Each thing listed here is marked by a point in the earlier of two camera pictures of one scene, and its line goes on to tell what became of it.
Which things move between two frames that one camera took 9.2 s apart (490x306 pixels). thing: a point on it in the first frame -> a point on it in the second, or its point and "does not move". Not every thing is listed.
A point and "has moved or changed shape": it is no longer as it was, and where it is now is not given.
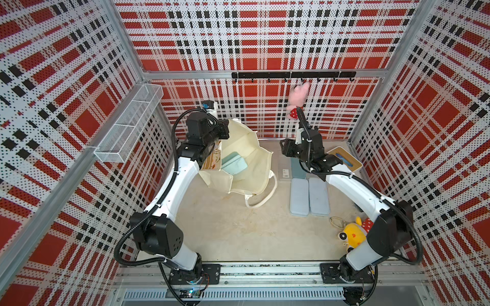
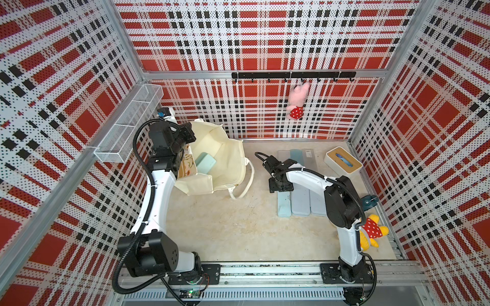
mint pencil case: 233,162 -> 205,162
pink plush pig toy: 297,98 does not move
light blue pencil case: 299,203 does not move
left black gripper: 221,125 -> 184,129
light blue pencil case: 318,197 does not move
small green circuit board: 192,293 does not move
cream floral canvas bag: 240,164 has moved or changed shape
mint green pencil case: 233,164 -> 284,206
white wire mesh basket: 118,144 does not move
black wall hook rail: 318,75 does not move
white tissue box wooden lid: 349,161 does not move
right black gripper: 287,150 -> 272,187
